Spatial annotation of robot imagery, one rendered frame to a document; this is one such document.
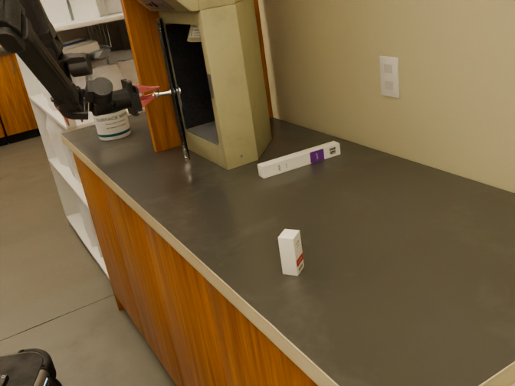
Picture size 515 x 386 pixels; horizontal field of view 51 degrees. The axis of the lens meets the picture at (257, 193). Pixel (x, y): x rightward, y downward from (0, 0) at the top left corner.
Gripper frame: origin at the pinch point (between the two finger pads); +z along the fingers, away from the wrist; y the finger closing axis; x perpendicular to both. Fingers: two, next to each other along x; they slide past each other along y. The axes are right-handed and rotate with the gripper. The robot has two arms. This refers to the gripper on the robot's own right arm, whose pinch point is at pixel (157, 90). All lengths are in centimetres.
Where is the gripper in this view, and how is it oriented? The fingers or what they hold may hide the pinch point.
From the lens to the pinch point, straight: 167.8
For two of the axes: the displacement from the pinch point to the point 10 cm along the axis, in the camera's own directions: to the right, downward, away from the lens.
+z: 8.6, -3.1, 4.1
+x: -5.0, -2.8, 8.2
